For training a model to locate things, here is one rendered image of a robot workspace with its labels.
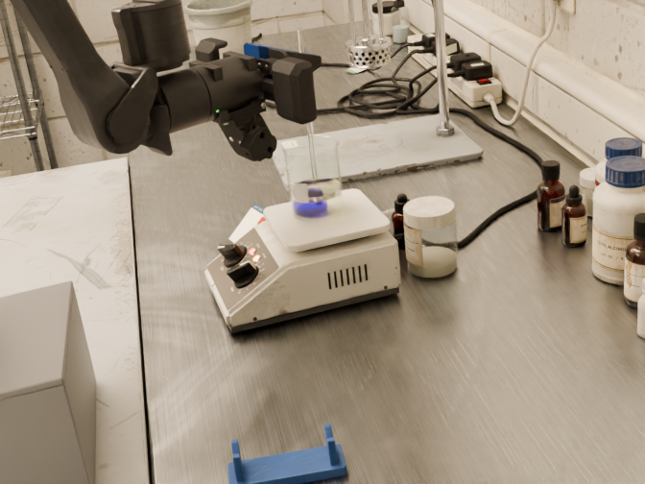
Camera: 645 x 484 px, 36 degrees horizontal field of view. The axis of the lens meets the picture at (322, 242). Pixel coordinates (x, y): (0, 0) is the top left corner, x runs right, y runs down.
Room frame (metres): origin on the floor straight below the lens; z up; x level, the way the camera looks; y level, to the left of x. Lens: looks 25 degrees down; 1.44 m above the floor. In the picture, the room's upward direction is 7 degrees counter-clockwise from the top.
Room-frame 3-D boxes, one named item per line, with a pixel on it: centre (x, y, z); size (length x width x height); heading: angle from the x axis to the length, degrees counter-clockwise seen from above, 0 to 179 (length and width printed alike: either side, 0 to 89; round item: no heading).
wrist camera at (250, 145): (0.99, 0.07, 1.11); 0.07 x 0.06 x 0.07; 32
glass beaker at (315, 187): (1.04, 0.00, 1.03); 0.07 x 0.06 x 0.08; 9
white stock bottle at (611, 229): (0.97, -0.33, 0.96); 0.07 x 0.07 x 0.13
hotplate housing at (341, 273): (1.02, 0.02, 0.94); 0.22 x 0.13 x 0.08; 104
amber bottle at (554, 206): (1.11, -0.28, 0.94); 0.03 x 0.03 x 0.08
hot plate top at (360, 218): (1.02, -0.01, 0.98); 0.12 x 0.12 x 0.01; 14
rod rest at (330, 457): (0.69, 0.05, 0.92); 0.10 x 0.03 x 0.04; 95
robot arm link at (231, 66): (1.00, 0.08, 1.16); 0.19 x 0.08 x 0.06; 35
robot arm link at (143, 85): (0.94, 0.16, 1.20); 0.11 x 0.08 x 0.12; 125
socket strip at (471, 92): (1.79, -0.27, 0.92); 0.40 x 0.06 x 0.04; 9
